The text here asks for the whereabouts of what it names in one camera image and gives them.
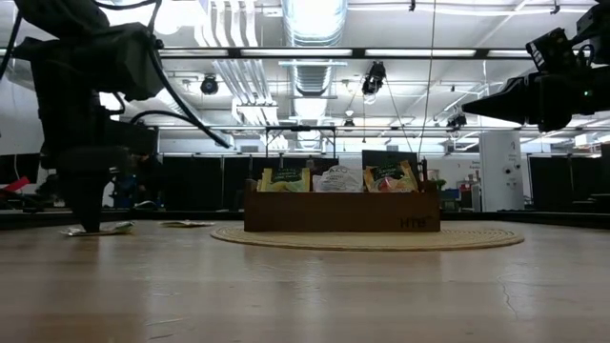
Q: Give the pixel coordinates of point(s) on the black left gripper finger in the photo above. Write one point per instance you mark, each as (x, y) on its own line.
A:
(88, 200)

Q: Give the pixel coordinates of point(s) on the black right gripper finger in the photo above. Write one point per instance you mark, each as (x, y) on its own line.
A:
(500, 105)

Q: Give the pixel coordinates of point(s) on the yellow green tea packet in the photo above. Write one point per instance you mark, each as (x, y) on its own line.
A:
(285, 180)
(188, 223)
(114, 228)

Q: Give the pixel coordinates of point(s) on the white orange tea packet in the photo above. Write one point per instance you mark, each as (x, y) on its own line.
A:
(339, 180)

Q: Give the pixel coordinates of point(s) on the brown wooden tea box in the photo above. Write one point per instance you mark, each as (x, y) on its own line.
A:
(333, 214)

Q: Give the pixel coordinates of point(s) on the white LED light bar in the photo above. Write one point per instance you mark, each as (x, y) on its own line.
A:
(295, 52)
(419, 52)
(507, 52)
(195, 52)

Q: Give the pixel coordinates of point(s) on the black computer monitor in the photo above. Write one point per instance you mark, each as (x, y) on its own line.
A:
(19, 167)
(388, 157)

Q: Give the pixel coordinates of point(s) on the white pillar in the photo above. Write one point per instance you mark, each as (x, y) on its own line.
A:
(500, 167)

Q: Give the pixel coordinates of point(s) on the person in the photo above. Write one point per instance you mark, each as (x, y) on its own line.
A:
(148, 181)

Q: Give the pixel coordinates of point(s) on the pink object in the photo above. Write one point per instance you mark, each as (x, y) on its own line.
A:
(12, 185)

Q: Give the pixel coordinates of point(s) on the white ceiling pipe bundle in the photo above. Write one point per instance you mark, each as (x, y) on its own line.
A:
(238, 71)

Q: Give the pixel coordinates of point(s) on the round woven placemat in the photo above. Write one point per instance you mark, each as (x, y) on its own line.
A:
(372, 240)

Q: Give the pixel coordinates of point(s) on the black hanging ceiling camera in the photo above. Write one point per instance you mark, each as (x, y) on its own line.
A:
(457, 120)
(374, 76)
(209, 86)

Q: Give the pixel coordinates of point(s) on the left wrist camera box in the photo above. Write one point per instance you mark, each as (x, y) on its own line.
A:
(131, 138)

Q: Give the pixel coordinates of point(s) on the black partition wall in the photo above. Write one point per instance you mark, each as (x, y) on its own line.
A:
(205, 181)
(553, 181)

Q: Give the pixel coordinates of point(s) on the black metal rig frame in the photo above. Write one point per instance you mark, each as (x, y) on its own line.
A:
(358, 53)

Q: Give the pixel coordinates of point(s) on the round silver ceiling duct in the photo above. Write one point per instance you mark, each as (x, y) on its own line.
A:
(314, 24)

